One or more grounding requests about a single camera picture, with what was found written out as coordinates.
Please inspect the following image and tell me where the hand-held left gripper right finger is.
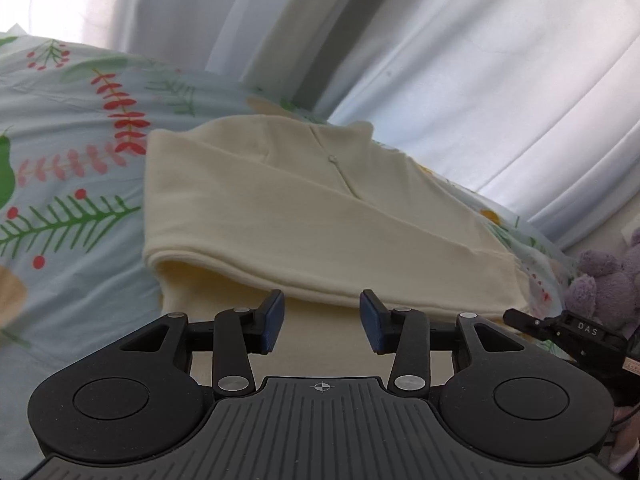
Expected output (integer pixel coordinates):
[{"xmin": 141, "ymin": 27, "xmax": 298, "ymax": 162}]
[{"xmin": 359, "ymin": 288, "xmax": 526, "ymax": 397}]

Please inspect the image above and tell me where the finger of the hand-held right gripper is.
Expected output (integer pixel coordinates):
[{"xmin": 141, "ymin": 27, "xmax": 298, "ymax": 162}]
[{"xmin": 502, "ymin": 308, "xmax": 564, "ymax": 337}]

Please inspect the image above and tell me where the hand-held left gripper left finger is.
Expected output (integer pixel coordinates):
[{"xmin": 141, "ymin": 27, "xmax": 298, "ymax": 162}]
[{"xmin": 120, "ymin": 289, "xmax": 286, "ymax": 397}]

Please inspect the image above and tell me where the cream knit sweater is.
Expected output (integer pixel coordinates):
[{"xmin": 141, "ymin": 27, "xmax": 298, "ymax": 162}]
[{"xmin": 142, "ymin": 115, "xmax": 532, "ymax": 386}]

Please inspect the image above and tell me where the purple plush toy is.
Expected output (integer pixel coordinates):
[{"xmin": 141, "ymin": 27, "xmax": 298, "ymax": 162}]
[{"xmin": 565, "ymin": 229, "xmax": 640, "ymax": 342}]

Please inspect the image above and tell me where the pale pink cloth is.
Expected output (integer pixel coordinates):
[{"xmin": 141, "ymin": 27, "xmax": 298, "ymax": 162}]
[{"xmin": 611, "ymin": 404, "xmax": 640, "ymax": 477}]

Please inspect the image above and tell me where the floral print bed sheet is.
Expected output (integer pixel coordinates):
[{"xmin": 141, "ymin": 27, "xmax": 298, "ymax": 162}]
[{"xmin": 0, "ymin": 32, "xmax": 583, "ymax": 480}]

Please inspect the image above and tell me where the white curtain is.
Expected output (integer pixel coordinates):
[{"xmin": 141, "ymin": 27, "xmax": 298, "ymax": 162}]
[{"xmin": 0, "ymin": 0, "xmax": 640, "ymax": 252}]

